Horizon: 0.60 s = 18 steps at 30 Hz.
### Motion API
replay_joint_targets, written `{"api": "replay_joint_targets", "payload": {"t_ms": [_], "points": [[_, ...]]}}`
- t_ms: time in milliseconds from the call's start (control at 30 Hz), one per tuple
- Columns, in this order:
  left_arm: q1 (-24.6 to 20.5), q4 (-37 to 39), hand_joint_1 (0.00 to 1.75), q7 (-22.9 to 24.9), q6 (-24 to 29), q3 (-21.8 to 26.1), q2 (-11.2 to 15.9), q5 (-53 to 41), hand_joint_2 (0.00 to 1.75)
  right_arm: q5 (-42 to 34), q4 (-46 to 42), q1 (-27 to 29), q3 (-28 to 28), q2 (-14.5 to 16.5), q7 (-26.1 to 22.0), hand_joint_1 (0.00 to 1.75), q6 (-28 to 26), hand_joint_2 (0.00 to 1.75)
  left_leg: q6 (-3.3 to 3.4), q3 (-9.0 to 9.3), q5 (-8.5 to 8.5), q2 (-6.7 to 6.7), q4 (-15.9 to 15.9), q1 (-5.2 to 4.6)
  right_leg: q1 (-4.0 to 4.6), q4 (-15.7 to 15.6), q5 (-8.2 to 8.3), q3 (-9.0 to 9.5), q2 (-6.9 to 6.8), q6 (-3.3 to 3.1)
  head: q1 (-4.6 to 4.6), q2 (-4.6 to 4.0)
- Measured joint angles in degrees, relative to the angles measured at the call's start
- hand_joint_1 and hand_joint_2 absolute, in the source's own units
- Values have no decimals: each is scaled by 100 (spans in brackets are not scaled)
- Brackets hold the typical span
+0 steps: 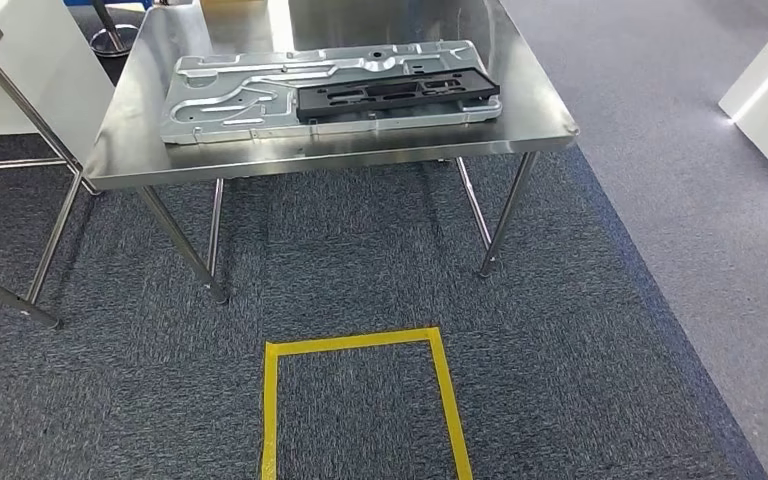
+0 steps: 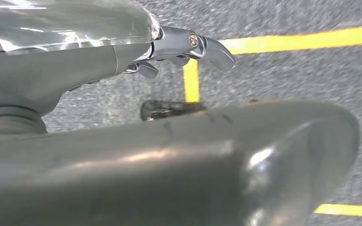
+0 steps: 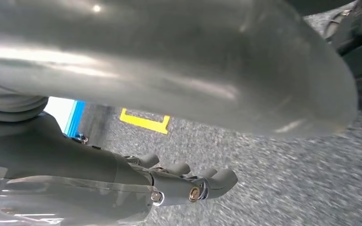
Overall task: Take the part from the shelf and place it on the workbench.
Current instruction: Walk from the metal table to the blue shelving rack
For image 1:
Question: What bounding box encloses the stainless steel workbench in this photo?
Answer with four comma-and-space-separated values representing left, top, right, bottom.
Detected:
26, 0, 581, 306

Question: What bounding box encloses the black plastic frame part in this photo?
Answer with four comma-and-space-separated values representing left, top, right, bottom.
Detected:
295, 66, 501, 124

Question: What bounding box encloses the chrome stanchion post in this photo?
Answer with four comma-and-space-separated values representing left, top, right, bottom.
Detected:
89, 0, 140, 59

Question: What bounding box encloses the stamped sheet metal panel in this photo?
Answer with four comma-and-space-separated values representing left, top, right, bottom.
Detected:
158, 39, 503, 146

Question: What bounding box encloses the white cabinet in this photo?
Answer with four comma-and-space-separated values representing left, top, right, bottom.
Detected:
0, 0, 117, 164

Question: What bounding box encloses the blue metal cart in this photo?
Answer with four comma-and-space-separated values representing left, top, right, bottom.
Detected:
62, 0, 153, 11

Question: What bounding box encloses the yellow floor tape square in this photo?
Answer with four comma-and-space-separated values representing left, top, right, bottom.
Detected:
259, 326, 475, 480

